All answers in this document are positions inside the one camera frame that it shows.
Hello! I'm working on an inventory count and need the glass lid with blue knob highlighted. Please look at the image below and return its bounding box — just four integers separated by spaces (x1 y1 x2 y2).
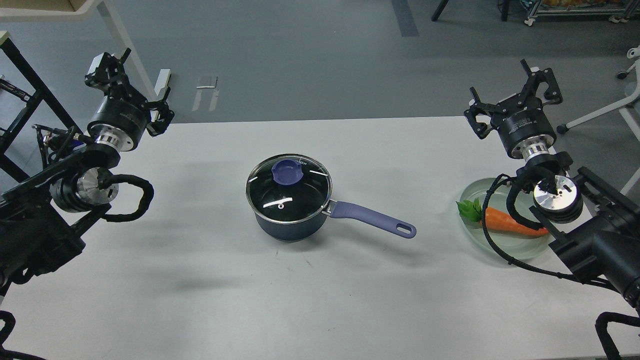
246 153 333 223

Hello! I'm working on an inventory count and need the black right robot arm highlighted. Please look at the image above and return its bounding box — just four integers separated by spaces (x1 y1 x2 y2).
458 60 640 312

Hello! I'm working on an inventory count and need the blue saucepan with handle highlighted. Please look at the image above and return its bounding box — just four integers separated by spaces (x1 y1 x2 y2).
254 199 418 243

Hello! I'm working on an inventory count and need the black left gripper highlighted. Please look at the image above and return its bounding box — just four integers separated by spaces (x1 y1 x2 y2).
85 48 175 152

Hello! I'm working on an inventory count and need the black metal rack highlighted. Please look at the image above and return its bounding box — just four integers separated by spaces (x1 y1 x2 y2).
0 30 78 182

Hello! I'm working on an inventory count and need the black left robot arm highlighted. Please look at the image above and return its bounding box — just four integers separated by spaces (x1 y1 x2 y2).
1 44 175 297

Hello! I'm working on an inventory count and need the orange toy carrot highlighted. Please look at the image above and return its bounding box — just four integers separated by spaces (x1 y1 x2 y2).
456 198 549 238

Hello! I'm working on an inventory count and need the white desk frame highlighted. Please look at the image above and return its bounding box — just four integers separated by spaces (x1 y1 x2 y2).
1 0 171 100

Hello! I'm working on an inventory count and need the metal wheeled cart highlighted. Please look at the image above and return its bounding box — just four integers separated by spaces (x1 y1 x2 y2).
519 0 639 27

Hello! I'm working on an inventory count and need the clear glass bowl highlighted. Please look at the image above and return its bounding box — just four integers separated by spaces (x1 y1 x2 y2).
457 178 553 261

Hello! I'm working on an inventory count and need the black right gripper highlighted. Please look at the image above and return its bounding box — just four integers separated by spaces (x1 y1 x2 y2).
463 59 563 160

